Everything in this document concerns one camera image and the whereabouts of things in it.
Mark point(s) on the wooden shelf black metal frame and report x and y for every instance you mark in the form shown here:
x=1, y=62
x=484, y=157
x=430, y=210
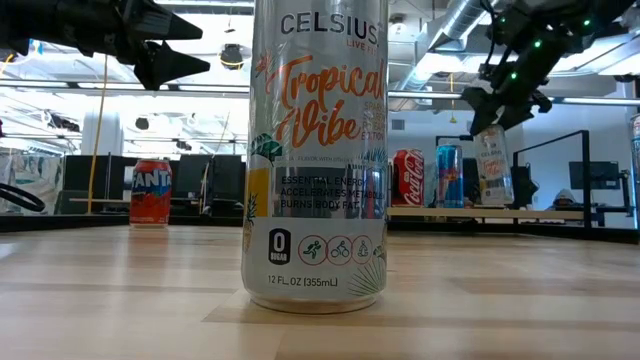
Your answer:
x=475, y=213

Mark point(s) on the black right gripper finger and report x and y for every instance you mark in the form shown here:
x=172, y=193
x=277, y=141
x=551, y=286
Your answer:
x=480, y=112
x=522, y=107

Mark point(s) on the long ceiling light strip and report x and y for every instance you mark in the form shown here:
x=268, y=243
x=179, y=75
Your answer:
x=600, y=101

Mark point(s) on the silver smooth ventilation duct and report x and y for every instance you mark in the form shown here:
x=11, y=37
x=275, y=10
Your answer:
x=440, y=35

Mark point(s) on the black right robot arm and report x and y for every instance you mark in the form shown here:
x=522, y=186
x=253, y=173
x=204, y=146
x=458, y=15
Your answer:
x=560, y=25

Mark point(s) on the patterned white curtain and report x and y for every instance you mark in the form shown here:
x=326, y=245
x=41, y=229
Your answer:
x=30, y=185

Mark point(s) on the orange Fanta can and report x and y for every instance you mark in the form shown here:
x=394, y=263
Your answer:
x=150, y=195

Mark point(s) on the white Celsius can black lid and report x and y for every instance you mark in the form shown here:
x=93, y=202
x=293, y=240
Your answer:
x=492, y=170
x=315, y=150

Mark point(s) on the blue silver Red Bull can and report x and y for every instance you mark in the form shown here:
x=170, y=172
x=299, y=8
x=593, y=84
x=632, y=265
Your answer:
x=450, y=175

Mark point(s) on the person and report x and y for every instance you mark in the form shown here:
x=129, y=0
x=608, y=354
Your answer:
x=564, y=199

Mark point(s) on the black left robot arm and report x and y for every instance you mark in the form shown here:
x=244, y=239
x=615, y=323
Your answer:
x=25, y=22

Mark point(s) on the red Coca-Cola can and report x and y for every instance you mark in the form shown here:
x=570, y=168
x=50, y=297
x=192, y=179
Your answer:
x=407, y=180

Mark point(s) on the black aluminium rail frame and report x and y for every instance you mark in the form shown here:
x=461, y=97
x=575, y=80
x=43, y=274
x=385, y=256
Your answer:
x=75, y=222

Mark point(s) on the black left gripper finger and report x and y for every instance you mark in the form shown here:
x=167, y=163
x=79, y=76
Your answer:
x=155, y=22
x=160, y=65

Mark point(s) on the black ceiling speaker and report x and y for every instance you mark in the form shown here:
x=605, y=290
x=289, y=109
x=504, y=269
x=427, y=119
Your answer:
x=231, y=56

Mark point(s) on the black computer monitor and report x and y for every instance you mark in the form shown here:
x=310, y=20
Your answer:
x=595, y=175

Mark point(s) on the black cabinet row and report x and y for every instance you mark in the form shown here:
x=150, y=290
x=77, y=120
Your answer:
x=225, y=180

